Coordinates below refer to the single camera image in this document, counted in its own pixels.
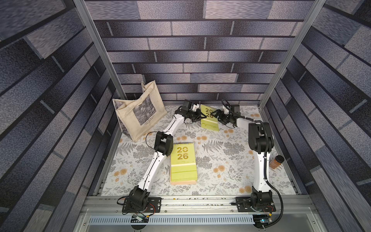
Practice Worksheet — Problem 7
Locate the brown bottle black cap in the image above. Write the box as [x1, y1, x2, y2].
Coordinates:
[269, 155, 285, 170]

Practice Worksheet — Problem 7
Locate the left aluminium frame post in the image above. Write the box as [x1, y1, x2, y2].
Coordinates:
[73, 0, 128, 100]

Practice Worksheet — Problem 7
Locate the pink 2026 desk calendar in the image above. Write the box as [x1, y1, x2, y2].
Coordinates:
[170, 180, 197, 185]

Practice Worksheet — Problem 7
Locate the aluminium frame post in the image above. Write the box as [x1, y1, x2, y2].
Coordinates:
[73, 0, 128, 100]
[259, 0, 326, 110]

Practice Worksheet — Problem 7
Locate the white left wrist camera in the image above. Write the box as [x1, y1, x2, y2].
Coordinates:
[191, 103, 200, 112]

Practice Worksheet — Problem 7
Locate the right aluminium frame post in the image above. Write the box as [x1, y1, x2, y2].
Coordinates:
[259, 0, 326, 110]

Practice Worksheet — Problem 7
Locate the green 2026 calendar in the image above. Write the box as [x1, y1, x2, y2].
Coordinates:
[201, 104, 219, 131]
[171, 143, 198, 181]

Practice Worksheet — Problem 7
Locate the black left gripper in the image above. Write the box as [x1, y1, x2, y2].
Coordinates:
[187, 108, 207, 122]

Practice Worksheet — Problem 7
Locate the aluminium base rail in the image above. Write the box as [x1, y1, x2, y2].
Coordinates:
[79, 195, 318, 216]

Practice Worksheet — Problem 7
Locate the cream canvas tote bag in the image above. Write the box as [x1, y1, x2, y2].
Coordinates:
[113, 81, 167, 142]

